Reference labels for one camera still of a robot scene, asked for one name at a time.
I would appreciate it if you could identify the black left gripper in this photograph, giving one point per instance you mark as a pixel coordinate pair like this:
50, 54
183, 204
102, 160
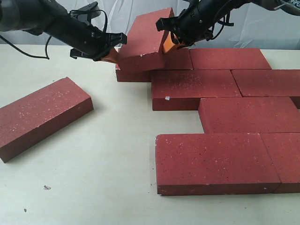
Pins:
87, 41

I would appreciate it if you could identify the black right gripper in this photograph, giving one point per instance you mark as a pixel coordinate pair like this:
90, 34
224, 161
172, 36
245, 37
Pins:
202, 20

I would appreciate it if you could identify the red brick with white chip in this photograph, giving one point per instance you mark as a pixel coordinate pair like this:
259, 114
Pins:
181, 90

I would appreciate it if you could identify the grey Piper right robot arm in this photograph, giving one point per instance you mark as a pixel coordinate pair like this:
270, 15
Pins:
289, 6

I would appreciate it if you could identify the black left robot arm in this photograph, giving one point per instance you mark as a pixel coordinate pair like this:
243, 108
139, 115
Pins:
31, 16

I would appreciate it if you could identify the red brick middle row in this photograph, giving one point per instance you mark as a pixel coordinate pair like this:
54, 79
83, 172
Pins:
249, 115

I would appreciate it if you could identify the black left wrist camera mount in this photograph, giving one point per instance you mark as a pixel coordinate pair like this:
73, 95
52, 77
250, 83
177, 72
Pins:
87, 13

